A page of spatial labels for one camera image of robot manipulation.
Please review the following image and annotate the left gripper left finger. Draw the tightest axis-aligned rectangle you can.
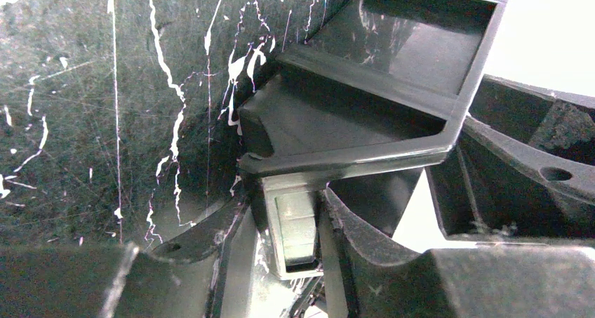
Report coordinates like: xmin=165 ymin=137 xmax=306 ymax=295
xmin=1 ymin=199 xmax=246 ymax=317

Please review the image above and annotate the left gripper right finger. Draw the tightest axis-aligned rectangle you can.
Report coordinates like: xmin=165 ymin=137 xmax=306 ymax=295
xmin=319 ymin=189 xmax=594 ymax=317

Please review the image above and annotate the black card tray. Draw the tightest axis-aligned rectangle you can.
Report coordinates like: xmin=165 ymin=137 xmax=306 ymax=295
xmin=236 ymin=0 xmax=514 ymax=282

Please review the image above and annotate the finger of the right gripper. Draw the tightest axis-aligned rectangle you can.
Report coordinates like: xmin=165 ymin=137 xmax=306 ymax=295
xmin=427 ymin=75 xmax=594 ymax=246

